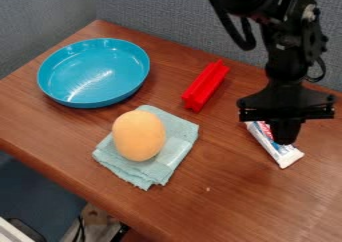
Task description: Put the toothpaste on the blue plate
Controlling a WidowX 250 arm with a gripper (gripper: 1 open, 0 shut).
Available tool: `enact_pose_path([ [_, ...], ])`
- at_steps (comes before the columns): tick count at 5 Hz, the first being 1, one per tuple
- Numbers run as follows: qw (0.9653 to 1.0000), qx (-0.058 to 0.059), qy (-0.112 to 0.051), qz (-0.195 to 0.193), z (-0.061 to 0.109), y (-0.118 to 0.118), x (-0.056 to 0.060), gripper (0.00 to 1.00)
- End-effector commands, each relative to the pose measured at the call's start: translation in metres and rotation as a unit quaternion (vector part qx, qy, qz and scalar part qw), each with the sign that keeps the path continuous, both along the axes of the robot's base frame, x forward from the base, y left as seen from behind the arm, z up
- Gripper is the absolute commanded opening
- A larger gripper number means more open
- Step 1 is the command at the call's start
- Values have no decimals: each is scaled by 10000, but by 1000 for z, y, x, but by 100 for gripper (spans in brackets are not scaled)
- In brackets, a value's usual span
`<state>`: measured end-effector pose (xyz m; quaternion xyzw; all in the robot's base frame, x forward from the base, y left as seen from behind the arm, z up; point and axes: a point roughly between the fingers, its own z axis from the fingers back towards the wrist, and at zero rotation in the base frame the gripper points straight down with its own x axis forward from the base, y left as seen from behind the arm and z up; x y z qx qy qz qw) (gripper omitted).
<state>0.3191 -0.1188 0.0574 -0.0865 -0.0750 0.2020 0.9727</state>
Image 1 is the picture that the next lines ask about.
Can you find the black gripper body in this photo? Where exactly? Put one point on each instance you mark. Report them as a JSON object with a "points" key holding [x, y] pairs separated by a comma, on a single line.
{"points": [[286, 101]]}

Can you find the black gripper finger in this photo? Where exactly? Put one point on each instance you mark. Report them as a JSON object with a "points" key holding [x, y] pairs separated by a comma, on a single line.
{"points": [[285, 130]]}

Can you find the white toothpaste tube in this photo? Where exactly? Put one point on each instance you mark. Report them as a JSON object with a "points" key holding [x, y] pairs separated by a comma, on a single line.
{"points": [[285, 154]]}

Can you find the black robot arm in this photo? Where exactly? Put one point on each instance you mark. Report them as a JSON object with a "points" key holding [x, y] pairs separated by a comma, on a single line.
{"points": [[295, 44]]}

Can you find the blue plastic plate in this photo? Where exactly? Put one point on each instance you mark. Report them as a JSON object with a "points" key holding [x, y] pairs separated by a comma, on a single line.
{"points": [[94, 73]]}

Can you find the red plastic block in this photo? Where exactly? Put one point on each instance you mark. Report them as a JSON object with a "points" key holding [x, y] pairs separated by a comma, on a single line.
{"points": [[204, 85]]}

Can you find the orange egg-shaped sponge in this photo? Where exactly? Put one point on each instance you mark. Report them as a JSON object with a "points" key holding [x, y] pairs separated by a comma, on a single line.
{"points": [[139, 135]]}

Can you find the light blue folded cloth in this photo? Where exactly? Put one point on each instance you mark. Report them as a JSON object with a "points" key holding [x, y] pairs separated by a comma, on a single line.
{"points": [[155, 171]]}

